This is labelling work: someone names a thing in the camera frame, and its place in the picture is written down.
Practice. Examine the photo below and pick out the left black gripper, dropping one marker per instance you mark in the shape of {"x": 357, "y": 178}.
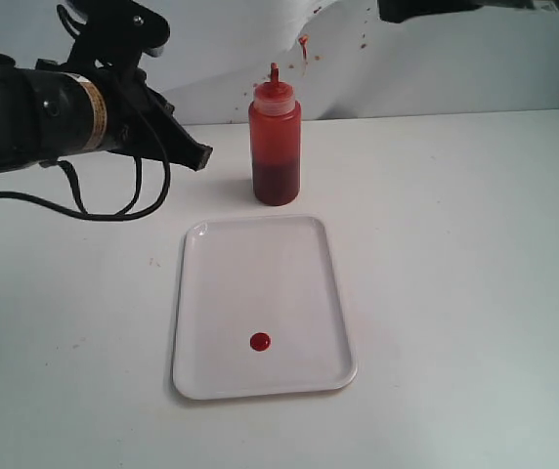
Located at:
{"x": 122, "y": 114}

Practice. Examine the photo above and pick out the red sauce squeeze bottle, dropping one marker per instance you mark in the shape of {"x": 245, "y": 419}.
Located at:
{"x": 275, "y": 120}

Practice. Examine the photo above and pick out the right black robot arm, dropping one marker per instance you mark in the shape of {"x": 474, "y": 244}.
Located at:
{"x": 398, "y": 11}

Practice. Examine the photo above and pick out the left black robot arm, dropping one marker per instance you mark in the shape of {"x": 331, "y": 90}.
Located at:
{"x": 57, "y": 110}

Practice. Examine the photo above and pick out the red sauce drop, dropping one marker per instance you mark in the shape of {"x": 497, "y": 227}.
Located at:
{"x": 260, "y": 341}

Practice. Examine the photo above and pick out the white rectangular plastic tray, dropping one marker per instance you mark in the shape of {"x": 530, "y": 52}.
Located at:
{"x": 264, "y": 274}

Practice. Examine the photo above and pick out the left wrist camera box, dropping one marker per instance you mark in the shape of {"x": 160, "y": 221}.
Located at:
{"x": 114, "y": 33}

